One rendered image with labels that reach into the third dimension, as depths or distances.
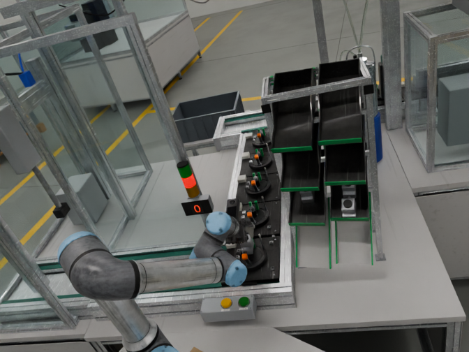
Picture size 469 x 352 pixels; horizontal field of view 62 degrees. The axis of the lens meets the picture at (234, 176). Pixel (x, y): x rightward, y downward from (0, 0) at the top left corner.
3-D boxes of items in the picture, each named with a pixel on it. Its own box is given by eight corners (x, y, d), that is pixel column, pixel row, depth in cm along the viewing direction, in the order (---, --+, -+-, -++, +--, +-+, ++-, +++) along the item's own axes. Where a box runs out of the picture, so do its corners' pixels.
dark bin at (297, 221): (325, 226, 140) (322, 218, 134) (289, 225, 145) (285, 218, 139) (328, 159, 153) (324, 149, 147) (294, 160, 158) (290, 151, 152)
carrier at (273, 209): (280, 236, 176) (275, 215, 169) (229, 242, 181) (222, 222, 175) (281, 202, 195) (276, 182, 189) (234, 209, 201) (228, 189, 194)
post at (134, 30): (217, 242, 182) (134, 23, 129) (211, 242, 183) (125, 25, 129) (218, 237, 184) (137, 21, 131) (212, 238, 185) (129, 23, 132)
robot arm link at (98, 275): (88, 274, 85) (254, 258, 116) (74, 252, 93) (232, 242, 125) (80, 321, 87) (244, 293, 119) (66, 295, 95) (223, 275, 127)
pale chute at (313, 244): (332, 268, 149) (331, 269, 145) (298, 267, 154) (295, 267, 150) (331, 195, 154) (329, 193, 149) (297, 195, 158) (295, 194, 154)
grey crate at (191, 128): (241, 133, 342) (234, 110, 330) (175, 144, 356) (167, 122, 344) (246, 112, 376) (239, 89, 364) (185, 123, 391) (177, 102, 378)
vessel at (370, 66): (381, 119, 202) (377, 47, 182) (352, 123, 205) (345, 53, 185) (376, 107, 213) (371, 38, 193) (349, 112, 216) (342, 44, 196)
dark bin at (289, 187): (319, 191, 131) (315, 180, 125) (281, 192, 136) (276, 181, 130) (322, 123, 144) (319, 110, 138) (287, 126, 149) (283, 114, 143)
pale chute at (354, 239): (373, 264, 146) (373, 265, 142) (337, 263, 150) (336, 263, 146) (370, 189, 150) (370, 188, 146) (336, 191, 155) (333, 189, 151)
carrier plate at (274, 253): (279, 281, 155) (278, 278, 154) (222, 286, 161) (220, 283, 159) (280, 239, 175) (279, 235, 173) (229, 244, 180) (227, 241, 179)
